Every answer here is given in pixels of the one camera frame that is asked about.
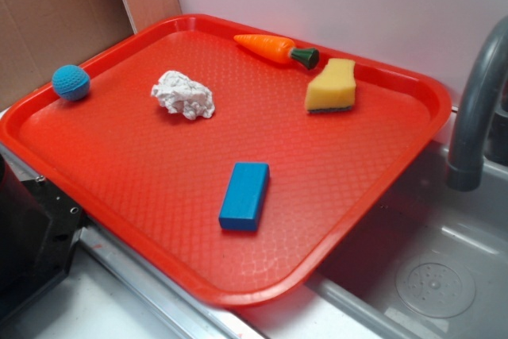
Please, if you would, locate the grey toy faucet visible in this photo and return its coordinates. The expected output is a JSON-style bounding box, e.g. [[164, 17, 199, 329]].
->
[[446, 17, 507, 191]]

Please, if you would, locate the grey toy sink basin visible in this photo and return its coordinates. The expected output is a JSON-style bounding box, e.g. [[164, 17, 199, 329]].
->
[[239, 125, 507, 338]]

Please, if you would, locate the yellow sponge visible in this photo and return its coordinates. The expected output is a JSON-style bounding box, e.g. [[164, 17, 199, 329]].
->
[[304, 58, 356, 113]]

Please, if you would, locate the red plastic tray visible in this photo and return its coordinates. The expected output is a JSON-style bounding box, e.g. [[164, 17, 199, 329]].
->
[[1, 15, 452, 307]]

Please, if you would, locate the orange toy carrot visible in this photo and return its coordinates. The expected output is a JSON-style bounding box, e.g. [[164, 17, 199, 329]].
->
[[233, 34, 320, 70]]

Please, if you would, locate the blue dimpled ball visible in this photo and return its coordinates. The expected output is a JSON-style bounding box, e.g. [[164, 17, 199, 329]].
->
[[52, 65, 90, 102]]

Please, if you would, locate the brown cardboard panel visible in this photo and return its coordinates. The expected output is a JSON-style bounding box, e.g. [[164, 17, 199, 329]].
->
[[1, 0, 181, 109]]

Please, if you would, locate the crumpled white paper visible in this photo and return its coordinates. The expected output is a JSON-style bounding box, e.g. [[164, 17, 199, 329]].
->
[[151, 70, 215, 121]]

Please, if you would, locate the aluminium frame rail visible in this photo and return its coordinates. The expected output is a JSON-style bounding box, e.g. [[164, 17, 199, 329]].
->
[[0, 142, 243, 339]]

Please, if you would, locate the blue wooden block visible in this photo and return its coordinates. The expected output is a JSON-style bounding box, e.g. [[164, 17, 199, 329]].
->
[[218, 162, 270, 232]]

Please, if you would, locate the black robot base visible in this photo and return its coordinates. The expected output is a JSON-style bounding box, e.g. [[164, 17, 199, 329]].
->
[[1, 159, 84, 322]]

